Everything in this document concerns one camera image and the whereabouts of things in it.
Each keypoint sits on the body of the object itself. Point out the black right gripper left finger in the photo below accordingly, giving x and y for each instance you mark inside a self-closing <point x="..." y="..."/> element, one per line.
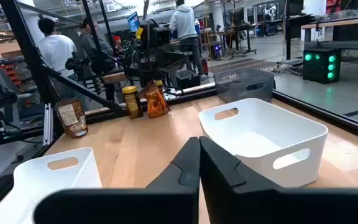
<point x="166" y="205"/>

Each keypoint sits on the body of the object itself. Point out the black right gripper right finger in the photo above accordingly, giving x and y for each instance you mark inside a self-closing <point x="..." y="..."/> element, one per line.
<point x="244" y="205"/>

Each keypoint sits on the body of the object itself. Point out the yellow-lid spice jar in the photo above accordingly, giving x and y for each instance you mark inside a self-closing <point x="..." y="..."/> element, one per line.
<point x="132" y="104"/>
<point x="159" y="84"/>

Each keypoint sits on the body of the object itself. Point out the orange spice pouch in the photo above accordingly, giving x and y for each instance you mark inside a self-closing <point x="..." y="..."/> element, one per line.
<point x="155" y="102"/>

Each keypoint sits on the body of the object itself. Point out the brown white-label spice pouch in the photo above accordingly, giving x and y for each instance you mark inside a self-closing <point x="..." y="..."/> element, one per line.
<point x="73" y="118"/>

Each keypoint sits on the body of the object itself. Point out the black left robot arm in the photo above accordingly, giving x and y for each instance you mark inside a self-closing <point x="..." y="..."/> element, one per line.
<point x="154" y="62"/>

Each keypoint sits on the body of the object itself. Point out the blue lit monitor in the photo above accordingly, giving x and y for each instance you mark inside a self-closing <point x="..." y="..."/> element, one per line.
<point x="133" y="21"/>

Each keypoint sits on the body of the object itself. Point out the red storage shelf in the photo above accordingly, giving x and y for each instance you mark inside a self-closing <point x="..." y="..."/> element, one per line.
<point x="11" y="74"/>

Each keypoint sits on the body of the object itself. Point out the black computer green fans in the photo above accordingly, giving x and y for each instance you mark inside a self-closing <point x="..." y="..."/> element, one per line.
<point x="322" y="71"/>

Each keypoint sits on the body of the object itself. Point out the wooden top workbench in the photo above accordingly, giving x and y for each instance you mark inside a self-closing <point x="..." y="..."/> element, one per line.
<point x="337" y="22"/>

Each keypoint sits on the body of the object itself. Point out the silver aluminium bracket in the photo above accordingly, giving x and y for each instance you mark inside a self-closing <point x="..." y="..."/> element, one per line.
<point x="47" y="124"/>

